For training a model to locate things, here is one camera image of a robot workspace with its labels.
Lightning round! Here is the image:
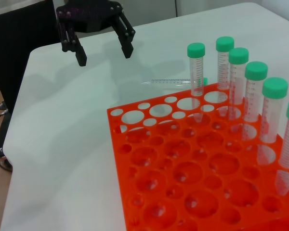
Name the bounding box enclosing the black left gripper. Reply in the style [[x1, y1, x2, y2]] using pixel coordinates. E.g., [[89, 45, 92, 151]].
[[55, 0, 137, 67]]

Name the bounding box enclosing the orange test tube rack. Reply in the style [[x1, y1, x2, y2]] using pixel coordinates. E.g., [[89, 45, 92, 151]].
[[106, 83, 289, 231]]

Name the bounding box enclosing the black stand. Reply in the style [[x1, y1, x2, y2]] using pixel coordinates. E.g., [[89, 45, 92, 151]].
[[0, 0, 63, 159]]

